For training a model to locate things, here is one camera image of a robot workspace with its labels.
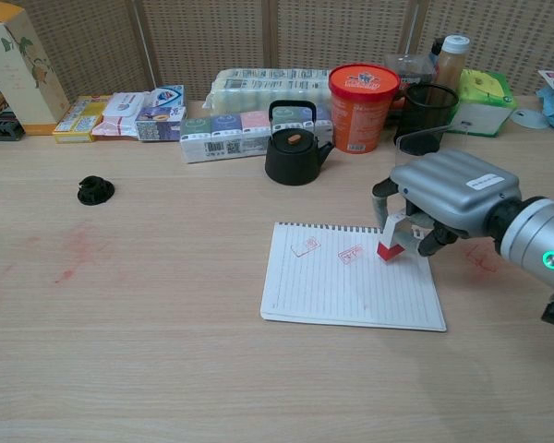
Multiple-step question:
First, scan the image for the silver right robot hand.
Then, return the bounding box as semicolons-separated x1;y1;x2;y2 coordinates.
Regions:
371;148;523;257

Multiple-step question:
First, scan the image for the small red stamp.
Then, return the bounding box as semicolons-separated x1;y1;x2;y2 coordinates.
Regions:
376;210;415;268

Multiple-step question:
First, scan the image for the white spiral notepad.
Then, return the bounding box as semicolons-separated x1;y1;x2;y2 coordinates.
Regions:
259;221;448;332

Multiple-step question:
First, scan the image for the black mesh pen cup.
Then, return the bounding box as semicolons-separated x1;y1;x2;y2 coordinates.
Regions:
395;84;460;157

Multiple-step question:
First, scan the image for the green tissue pack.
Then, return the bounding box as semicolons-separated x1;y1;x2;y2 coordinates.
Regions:
446;67;518;138

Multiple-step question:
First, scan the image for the pale round disc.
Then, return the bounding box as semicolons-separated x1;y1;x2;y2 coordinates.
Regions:
510;108;549;129

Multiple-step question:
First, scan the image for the orange lidded tub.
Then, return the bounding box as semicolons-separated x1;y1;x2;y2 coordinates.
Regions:
328;63;402;155

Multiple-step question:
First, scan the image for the brown bottle white cap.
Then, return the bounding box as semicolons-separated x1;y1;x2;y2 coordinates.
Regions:
428;34;471;107

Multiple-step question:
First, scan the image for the dark bottle black cap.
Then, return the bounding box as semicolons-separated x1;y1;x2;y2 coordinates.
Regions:
428;37;445;66

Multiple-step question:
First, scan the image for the large clear tissue bundle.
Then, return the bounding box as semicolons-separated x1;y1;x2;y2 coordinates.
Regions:
201;67;333;116

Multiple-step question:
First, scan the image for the multicolour pocket tissue pack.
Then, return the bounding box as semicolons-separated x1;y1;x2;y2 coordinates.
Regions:
179;108;333;164

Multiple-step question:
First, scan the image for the woven folding screen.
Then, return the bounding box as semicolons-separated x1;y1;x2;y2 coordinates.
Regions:
0;0;554;103

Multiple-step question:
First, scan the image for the small purple box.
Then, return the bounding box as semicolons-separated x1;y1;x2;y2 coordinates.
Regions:
134;106;187;142

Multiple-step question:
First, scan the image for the blue and white box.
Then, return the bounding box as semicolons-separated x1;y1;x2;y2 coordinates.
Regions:
142;84;186;114

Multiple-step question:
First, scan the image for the pink wet wipes pack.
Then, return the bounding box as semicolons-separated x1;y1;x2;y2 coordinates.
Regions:
90;91;156;141

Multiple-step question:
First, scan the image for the small black round cap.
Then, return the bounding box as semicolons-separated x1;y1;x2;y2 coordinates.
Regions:
77;174;117;207

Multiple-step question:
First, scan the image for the flat yellow box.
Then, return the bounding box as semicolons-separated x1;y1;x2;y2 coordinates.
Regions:
52;95;114;144

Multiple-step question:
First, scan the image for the black plastic rack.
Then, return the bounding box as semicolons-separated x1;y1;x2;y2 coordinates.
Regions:
0;110;27;148

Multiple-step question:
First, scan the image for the tall beige gift box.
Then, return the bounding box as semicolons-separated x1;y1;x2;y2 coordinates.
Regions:
0;0;71;137

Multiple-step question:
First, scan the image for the black teapot with handle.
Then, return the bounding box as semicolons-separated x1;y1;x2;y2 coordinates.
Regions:
264;100;336;187

